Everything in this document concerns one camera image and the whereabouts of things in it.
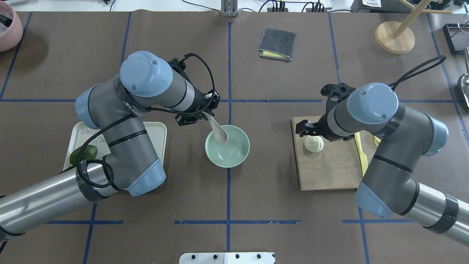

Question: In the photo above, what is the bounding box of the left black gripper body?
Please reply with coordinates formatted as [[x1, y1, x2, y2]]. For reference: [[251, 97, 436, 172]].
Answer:
[[175, 90, 221, 127]]

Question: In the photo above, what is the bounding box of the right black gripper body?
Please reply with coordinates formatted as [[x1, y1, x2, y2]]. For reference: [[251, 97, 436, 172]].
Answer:
[[295, 83, 356, 142]]

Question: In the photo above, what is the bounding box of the white ceramic spoon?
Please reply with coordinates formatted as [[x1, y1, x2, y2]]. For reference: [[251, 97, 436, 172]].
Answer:
[[205, 113, 229, 145]]

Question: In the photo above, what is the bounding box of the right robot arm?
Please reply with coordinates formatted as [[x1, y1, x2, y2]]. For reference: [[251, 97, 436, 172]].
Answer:
[[295, 82, 469, 246]]

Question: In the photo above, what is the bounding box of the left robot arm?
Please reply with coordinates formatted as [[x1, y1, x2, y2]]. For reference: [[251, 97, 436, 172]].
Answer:
[[1, 51, 219, 242]]

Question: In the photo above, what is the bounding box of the green bowl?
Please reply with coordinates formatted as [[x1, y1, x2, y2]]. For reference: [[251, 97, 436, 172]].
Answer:
[[205, 125, 251, 168]]

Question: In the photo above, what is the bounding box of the white steamed bun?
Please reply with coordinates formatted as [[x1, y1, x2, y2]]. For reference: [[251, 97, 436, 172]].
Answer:
[[304, 135, 324, 153]]

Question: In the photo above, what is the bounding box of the pink ice bowl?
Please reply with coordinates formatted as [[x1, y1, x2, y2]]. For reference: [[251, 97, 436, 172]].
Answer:
[[0, 1, 23, 52]]

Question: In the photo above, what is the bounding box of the upper lemon slice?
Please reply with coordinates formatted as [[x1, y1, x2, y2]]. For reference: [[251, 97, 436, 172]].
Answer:
[[373, 135, 381, 147]]

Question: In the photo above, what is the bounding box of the white bear tray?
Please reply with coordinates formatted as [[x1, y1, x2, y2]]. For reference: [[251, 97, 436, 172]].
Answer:
[[63, 121, 167, 169]]

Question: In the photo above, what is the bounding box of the yellow plastic knife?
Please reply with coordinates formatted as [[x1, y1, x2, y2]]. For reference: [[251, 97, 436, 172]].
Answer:
[[354, 132, 368, 176]]

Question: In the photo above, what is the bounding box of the bamboo cutting board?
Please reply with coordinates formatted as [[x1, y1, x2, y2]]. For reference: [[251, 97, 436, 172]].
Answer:
[[291, 116, 362, 191]]

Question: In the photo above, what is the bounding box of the wooden mug tree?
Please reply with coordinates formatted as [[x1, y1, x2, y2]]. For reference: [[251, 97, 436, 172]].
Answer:
[[374, 0, 453, 55]]

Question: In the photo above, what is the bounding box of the grey folded cloth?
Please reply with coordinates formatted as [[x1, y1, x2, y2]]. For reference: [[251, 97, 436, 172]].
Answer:
[[258, 28, 297, 62]]

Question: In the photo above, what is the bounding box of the steel scoop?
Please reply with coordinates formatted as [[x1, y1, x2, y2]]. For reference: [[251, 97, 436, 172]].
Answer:
[[458, 47, 469, 110]]

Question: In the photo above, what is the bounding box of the green avocado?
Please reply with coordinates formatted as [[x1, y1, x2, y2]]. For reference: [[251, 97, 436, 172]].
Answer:
[[69, 145, 98, 166]]

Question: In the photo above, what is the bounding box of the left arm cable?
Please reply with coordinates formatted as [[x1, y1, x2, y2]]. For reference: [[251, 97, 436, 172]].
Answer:
[[75, 53, 217, 189]]

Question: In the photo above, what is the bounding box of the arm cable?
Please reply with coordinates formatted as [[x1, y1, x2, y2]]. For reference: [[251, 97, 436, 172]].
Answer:
[[388, 55, 447, 91], [75, 53, 217, 189]]

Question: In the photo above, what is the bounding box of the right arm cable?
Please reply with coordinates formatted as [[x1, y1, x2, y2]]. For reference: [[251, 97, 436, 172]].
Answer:
[[388, 55, 447, 91]]

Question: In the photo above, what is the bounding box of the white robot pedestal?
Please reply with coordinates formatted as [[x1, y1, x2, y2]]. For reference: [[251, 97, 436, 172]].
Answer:
[[179, 251, 276, 264]]

